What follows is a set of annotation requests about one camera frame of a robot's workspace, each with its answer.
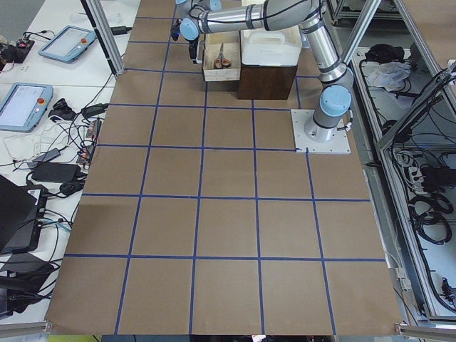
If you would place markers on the near teach pendant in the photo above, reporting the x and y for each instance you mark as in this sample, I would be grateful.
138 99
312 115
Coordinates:
24 106

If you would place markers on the far teach pendant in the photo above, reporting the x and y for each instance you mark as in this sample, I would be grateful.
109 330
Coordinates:
68 44

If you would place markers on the teach pendant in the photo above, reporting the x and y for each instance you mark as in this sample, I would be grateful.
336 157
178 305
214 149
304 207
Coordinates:
68 44
24 106

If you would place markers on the cream plastic tray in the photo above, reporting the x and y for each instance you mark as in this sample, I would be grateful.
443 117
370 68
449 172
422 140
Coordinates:
271 48

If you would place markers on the black laptop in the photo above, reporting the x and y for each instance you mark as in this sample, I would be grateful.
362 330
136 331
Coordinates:
21 209

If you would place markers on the large black power brick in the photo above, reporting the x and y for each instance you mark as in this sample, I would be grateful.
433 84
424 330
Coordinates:
55 172

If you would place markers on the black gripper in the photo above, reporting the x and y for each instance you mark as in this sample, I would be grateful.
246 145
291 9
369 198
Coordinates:
192 45

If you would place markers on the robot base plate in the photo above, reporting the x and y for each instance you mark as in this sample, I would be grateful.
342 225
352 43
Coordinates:
310 138

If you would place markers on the white cloth bundle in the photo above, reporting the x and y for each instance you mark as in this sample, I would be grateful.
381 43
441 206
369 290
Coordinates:
390 76

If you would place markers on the orange grey scissors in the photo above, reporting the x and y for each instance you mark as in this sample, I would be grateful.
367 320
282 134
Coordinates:
220 61

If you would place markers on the black power adapter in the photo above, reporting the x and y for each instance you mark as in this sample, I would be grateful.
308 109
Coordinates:
120 30

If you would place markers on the dark brown wooden cabinet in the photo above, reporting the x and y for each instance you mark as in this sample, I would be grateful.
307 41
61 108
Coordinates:
266 82

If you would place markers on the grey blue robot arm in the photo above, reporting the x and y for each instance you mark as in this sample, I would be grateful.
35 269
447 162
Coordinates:
206 17

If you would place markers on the light wooden drawer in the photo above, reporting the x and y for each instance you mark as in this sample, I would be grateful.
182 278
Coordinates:
212 43

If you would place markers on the aluminium frame post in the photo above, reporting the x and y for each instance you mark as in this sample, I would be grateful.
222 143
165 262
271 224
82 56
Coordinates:
98 20

